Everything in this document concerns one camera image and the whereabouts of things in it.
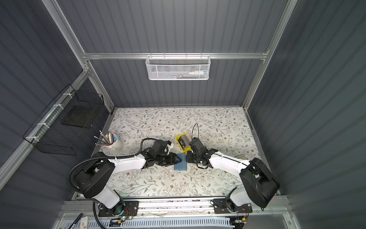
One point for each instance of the white pen cup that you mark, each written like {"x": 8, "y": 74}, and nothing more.
{"x": 116, "y": 145}

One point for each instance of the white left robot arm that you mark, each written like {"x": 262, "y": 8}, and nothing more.
{"x": 90, "y": 177}

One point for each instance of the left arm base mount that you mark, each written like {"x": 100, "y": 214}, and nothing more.
{"x": 123, "y": 209}

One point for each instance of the black wire mesh basket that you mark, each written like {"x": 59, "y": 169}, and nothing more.
{"x": 67, "y": 129}

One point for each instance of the yellow plastic card tray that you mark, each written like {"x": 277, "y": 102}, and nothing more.
{"x": 183, "y": 150}

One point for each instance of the white wire mesh basket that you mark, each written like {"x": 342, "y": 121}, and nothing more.
{"x": 167, "y": 67}

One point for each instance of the pens in cup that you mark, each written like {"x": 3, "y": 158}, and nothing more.
{"x": 106, "y": 139}

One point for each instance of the white tube in basket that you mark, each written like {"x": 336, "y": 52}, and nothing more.
{"x": 195, "y": 74}

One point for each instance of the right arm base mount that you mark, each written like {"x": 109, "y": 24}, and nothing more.
{"x": 226, "y": 206}

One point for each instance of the blue leather card holder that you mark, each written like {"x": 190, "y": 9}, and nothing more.
{"x": 180, "y": 162}

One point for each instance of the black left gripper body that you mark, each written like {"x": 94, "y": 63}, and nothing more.
{"x": 169, "y": 159}

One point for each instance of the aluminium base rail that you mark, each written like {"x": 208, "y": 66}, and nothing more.
{"x": 179, "y": 207}

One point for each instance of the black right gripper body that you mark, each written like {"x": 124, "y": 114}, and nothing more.
{"x": 191, "y": 157}

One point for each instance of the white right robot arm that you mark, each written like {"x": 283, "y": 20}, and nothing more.
{"x": 259, "y": 184}

